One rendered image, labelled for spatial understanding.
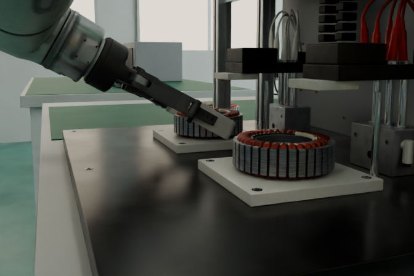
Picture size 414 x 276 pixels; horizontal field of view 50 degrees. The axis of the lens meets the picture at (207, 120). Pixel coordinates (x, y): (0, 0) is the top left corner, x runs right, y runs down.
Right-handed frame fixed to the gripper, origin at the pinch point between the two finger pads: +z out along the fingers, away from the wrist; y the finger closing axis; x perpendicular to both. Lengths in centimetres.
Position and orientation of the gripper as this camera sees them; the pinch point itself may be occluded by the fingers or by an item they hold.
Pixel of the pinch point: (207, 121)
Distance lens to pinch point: 71.6
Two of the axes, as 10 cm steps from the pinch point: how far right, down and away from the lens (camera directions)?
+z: 8.0, 4.5, 3.9
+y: 3.7, 1.3, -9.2
